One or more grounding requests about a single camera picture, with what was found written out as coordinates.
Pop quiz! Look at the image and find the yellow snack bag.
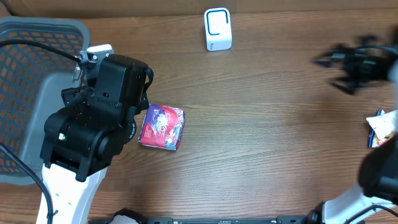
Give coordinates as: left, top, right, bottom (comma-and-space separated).
368, 127, 395, 148

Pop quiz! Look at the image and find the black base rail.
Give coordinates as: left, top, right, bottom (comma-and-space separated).
88, 208, 306, 224

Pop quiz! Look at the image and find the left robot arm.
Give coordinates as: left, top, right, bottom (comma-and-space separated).
37, 44, 154, 223

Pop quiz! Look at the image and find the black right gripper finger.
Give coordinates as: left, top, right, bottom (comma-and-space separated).
328, 77, 360, 95
312, 46, 347, 68

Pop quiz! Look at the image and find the red purple pad pack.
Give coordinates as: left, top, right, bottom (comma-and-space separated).
139, 104, 185, 151

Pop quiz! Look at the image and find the white bamboo print tube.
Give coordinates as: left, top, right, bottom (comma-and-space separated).
366, 110, 397, 139

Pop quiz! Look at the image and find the grey plastic basket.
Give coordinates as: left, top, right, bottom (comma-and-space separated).
1, 16, 90, 175

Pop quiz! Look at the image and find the white barcode scanner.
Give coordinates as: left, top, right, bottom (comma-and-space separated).
203, 7, 233, 52

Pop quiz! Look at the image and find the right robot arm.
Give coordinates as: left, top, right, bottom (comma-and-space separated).
297, 35, 397, 224

